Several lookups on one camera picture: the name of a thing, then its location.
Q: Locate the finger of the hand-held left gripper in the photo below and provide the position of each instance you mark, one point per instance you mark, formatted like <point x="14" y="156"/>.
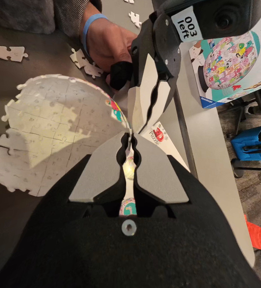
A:
<point x="163" y="96"/>
<point x="144" y="90"/>

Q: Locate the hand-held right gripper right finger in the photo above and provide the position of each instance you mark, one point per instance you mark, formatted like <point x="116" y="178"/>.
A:
<point x="159" y="177"/>

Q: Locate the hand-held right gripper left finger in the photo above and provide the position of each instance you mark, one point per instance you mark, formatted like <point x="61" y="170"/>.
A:
<point x="96" y="175"/>

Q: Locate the white curved puzzle dome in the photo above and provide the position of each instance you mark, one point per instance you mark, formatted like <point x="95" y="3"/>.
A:
<point x="54" y="126"/>

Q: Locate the joined white puzzle strip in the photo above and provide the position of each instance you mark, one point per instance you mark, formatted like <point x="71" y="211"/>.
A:
<point x="11" y="52"/>

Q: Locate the person's left forearm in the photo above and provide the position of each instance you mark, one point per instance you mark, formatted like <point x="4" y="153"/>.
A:
<point x="72" y="15"/>

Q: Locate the puzzle instruction leaflet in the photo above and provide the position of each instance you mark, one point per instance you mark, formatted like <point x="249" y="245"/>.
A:
<point x="166" y="144"/>

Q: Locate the cluster of white puzzle pieces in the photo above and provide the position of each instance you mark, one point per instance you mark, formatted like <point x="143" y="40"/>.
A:
<point x="135" y="19"/>

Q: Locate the white puzzle piece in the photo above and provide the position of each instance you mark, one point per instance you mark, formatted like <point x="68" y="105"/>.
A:
<point x="77" y="57"/>
<point x="92" y="69"/>

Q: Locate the puzzle ball cardboard box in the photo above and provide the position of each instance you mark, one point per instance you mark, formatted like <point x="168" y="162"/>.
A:
<point x="229" y="65"/>

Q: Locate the person's left hand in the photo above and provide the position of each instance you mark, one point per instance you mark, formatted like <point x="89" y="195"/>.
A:
<point x="108" y="45"/>

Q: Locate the blue wristband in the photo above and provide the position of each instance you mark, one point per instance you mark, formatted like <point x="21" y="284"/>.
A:
<point x="87" y="27"/>

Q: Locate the blue fabric bag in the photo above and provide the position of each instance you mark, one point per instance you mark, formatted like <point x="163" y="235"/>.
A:
<point x="245" y="144"/>

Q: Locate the person's grey jacket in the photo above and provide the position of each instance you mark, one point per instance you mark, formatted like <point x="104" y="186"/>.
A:
<point x="20" y="15"/>

